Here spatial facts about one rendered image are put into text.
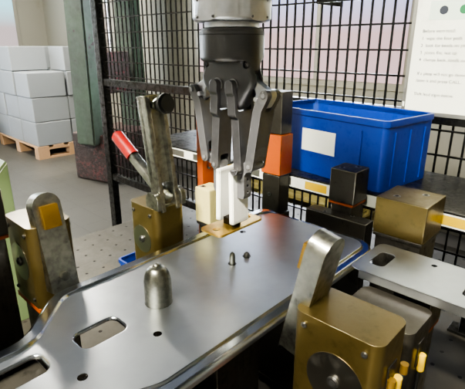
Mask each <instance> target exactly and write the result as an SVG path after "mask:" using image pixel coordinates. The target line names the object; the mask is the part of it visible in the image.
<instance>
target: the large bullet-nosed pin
mask: <svg viewBox="0 0 465 389"><path fill-rule="evenodd" d="M143 288H144V298H145V306H146V307H148V308H150V309H153V310H160V309H164V308H166V307H168V306H169V305H171V303H172V302H173V297H172V282H171V277H170V272H169V270H168V268H167V267H166V266H165V265H163V264H161V263H154V264H152V265H150V266H149V267H148V268H147V270H146V272H145V274H144V278H143Z"/></svg>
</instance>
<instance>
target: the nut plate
mask: <svg viewBox="0 0 465 389"><path fill-rule="evenodd" d="M248 217H249V218H248V220H245V221H243V222H240V223H238V224H236V225H230V218H229V215H225V216H224V219H222V220H220V221H216V222H213V223H211V224H209V225H205V226H203V227H202V228H201V231H202V232H205V233H207V234H209V235H212V236H215V237H217V238H223V237H225V236H227V235H230V234H232V233H234V232H237V231H239V230H241V229H243V228H246V227H248V226H250V225H253V224H254V223H257V222H259V221H261V217H260V216H257V215H253V214H251V213H248ZM214 230H219V231H214Z"/></svg>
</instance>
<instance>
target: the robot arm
mask: <svg viewBox="0 0 465 389"><path fill-rule="evenodd" d="M192 14H193V20H194V21H195V22H198V23H204V28H202V29H200V31H199V42H200V59H201V60H202V61H203V62H205V70H204V74H203V79H202V80H201V81H200V82H199V83H198V84H191V85H190V86H189V92H190V95H191V97H192V100H193V102H194V109H195V114H196V120H197V131H198V137H199V142H200V152H201V157H202V159H203V161H209V162H210V163H211V166H212V168H213V169H214V190H215V191H216V219H217V220H219V221H220V220H222V219H224V216H225V215H229V218H230V225H236V224H238V223H240V222H243V221H245V220H248V197H251V173H252V171H256V170H258V169H261V168H264V167H265V162H266V157H267V152H268V144H269V139H270V134H271V125H272V121H273V116H274V111H275V107H276V106H277V104H278V101H279V100H280V98H281V91H280V90H278V89H276V90H272V89H271V88H270V87H269V86H267V85H266V84H265V83H263V81H264V78H263V75H262V73H261V61H262V60H263V58H264V57H265V31H263V29H262V28H260V23H266V22H269V21H270V20H271V0H192ZM254 102H255V104H254ZM231 140H232V147H233V160H231ZM209 149H211V151H209ZM229 164H230V165H229ZM233 164H234V165H233Z"/></svg>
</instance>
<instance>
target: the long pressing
mask: <svg viewBox="0 0 465 389"><path fill-rule="evenodd" d="M250 213H251V214H253V215H257V216H260V217H261V221H259V222H257V223H254V224H253V225H250V226H248V227H246V228H243V229H241V230H239V231H237V232H234V233H232V234H230V235H227V236H225V237H223V238H217V237H215V236H212V235H209V234H207V233H205V232H202V233H199V234H197V235H194V236H192V237H190V238H186V239H184V240H183V241H180V242H177V243H175V244H172V245H170V246H167V247H166V248H163V249H160V250H158V251H156V252H153V253H150V254H149V255H145V256H144V257H141V258H139V259H136V260H133V261H132V262H128V263H127V264H124V265H122V266H119V267H116V268H115V269H111V270H110V271H107V272H104V273H102V274H100V275H98V276H94V277H93V278H90V279H87V280H85V281H83V282H80V283H77V284H75V285H74V286H70V287H68V288H66V289H64V290H62V291H60V292H58V293H57V294H55V295H54V296H53V297H52V298H51V299H50V300H49V301H48V302H47V304H46V305H45V306H44V308H43V310H42V312H41V313H40V314H39V316H38V317H37V319H36V320H35V322H34V323H33V325H32V327H31V328H30V330H29V331H28V332H27V334H26V335H25V336H24V337H23V338H22V339H21V340H19V341H18V342H16V343H14V344H12V345H11V346H10V347H7V348H5V349H4V350H0V375H2V374H4V373H6V372H8V371H10V370H11V369H13V368H15V367H17V366H19V365H21V364H23V363H25V362H27V361H29V360H34V359H40V360H42V361H43V362H44V363H45V365H46V366H47V367H48V368H49V369H48V370H47V371H46V372H45V373H44V374H42V375H40V376H38V377H36V378H34V379H32V380H31V381H29V382H27V383H25V384H23V385H21V386H20V387H17V388H16V389H192V388H193V387H195V386H196V385H198V384H199V383H200V382H201V381H203V380H204V379H206V378H207V377H209V376H210V375H211V374H212V373H213V372H215V371H216V370H218V369H219V368H221V367H222V366H224V365H225V364H226V363H227V362H228V361H230V360H231V359H233V358H234V357H236V356H237V355H238V354H239V353H241V352H242V351H243V350H245V349H246V348H248V347H249V346H250V345H252V344H253V343H254V342H256V341H257V340H259V339H260V338H261V337H263V336H264V335H265V334H266V333H268V332H269V331H271V330H272V329H274V328H275V327H276V326H277V325H279V324H280V323H282V322H283V321H284V320H285V318H286V316H287V312H288V308H289V304H290V302H291V297H292V293H293V290H294V288H295V283H296V279H297V277H298V271H299V268H298V267H297V266H298V261H299V258H300V255H301V252H302V247H303V244H304V242H306V241H308V240H309V239H310V238H311V237H312V236H313V235H314V234H315V232H317V231H318V230H319V229H320V228H323V227H321V226H318V225H314V224H312V223H308V222H304V221H302V220H299V219H297V218H292V217H289V216H287V215H283V214H279V213H277V212H275V211H272V210H269V209H259V210H256V211H253V212H250ZM325 229H327V230H329V231H330V232H332V233H334V234H336V235H337V236H339V237H341V238H343V239H344V240H345V245H344V249H343V251H342V255H341V258H340V260H339V264H338V267H337V270H336V272H335V276H334V279H333V281H332V285H333V284H334V283H336V282H338V281H339V280H340V279H341V278H342V277H344V276H345V275H347V274H348V273H349V272H351V271H352V270H353V269H354V268H353V267H352V264H353V263H354V262H355V261H356V260H357V259H359V258H361V257H362V256H363V255H365V254H366V253H367V252H369V251H370V250H371V248H370V246H369V245H368V244H367V243H366V242H364V241H363V240H361V239H359V238H355V237H352V236H350V235H346V234H343V233H340V232H336V231H333V230H331V229H328V228H325ZM240 232H245V233H240ZM231 252H234V254H235V263H236V265H235V266H230V265H228V263H229V256H230V253H231ZM245 252H249V256H250V258H244V257H243V255H244V253H245ZM154 263H161V264H163V265H165V266H166V267H167V268H168V270H169V272H170V277H171V282H172V297H173V302H172V303H171V305H169V306H168V307H166V308H164V309H160V310H153V309H150V308H148V307H146V306H145V298H144V288H143V278H144V274H145V272H146V270H147V268H148V267H149V266H150V265H152V264H154ZM110 320H115V321H117V322H119V323H120V324H122V325H123V326H124V327H125V330H124V331H122V332H120V333H118V334H117V335H115V336H113V337H110V338H109V339H108V340H105V341H103V342H102V343H99V344H98V345H96V346H94V347H91V348H82V347H80V346H79V345H78V344H77V343H76V342H75V339H76V338H77V337H78V336H79V335H81V334H83V333H85V332H87V331H89V330H91V329H93V328H95V327H97V326H99V325H101V324H103V323H105V322H107V321H110ZM156 332H161V333H162V334H161V335H160V336H159V337H155V336H154V335H153V334H154V333H156ZM82 374H87V375H88V377H87V379H85V380H84V381H78V380H77V377H78V376H80V375H82Z"/></svg>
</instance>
